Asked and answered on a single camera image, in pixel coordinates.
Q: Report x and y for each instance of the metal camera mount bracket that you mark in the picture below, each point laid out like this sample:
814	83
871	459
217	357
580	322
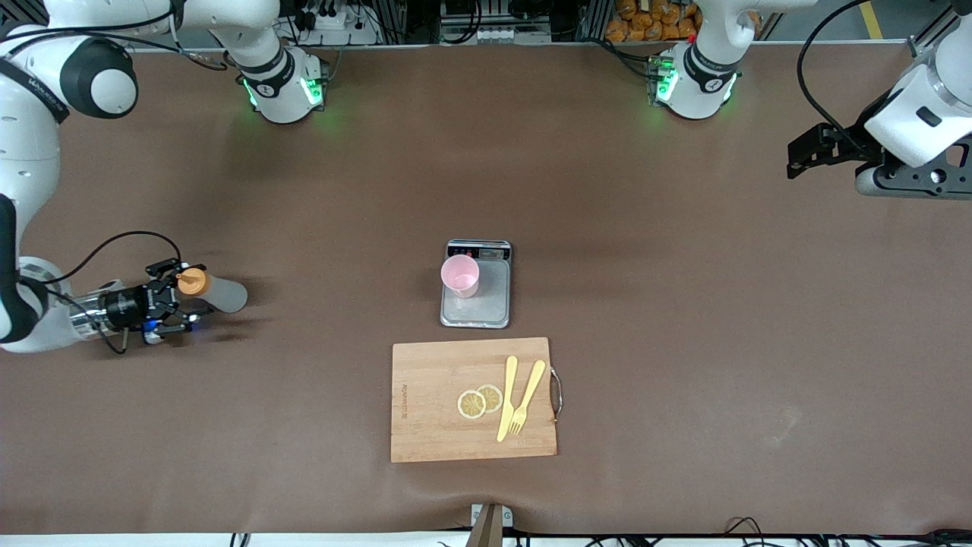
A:
490	528

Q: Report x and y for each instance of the sauce bottle with orange cap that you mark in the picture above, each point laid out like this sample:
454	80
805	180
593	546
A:
224	294

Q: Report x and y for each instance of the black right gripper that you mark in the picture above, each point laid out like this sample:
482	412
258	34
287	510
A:
126	306

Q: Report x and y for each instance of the lemon slice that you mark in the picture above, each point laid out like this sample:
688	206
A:
471	404
493	396

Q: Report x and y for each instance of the orange snack packets pile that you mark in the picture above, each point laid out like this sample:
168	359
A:
645	23

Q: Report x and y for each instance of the silver digital kitchen scale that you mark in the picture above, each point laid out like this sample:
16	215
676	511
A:
490	308

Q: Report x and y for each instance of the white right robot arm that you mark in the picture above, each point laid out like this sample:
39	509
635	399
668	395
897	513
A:
23	152

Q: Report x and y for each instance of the white power strip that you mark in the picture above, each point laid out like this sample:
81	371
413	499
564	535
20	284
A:
334	23

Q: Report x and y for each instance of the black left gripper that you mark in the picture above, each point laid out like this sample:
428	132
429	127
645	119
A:
841	148

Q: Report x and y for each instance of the aluminium corner profile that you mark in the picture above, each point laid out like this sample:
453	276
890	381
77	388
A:
923	47

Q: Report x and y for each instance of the pink plastic cup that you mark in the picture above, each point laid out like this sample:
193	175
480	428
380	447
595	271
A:
461	277

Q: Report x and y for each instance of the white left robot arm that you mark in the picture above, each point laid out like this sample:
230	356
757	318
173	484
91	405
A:
699	83

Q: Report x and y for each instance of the brown table cover mat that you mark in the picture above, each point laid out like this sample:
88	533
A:
683	418

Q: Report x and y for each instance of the yellow plastic knife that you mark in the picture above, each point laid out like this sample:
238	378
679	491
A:
507	395

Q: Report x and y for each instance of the yellow plastic fork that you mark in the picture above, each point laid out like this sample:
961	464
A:
531	384

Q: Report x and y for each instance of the wooden cutting board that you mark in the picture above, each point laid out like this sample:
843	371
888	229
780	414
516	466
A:
433	425

